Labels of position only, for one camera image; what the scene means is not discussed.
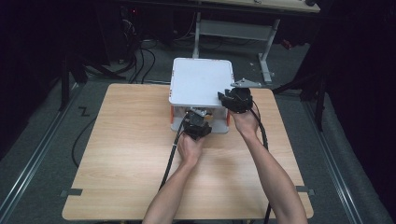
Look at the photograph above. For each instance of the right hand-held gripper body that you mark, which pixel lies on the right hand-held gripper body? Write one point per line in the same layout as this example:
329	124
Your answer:
239	98

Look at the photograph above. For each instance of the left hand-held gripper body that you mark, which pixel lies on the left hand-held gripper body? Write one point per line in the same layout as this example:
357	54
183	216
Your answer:
196	126

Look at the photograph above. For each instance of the white two-tier shoe rack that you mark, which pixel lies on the white two-tier shoe rack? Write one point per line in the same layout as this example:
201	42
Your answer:
196	81

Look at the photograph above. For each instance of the person's left hand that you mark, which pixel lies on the person's left hand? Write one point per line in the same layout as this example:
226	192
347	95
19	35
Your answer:
190	149

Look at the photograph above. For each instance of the person's right hand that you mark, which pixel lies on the person's right hand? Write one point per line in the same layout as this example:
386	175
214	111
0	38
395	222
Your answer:
246	123

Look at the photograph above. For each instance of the small red object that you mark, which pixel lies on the small red object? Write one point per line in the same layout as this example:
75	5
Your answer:
286	44

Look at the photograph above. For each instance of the black metal stand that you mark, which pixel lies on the black metal stand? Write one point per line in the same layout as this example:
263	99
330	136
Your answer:
65	84
319	102

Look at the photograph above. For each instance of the grey tape strip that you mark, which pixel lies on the grey tape strip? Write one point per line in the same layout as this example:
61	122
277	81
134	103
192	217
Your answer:
305	190
71	192

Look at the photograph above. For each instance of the white metal desk frame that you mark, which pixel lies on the white metal desk frame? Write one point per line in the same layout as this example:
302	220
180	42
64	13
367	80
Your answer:
233	30

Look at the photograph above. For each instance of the metal floor rail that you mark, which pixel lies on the metal floor rail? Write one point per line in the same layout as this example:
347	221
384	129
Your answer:
334	168
34	149

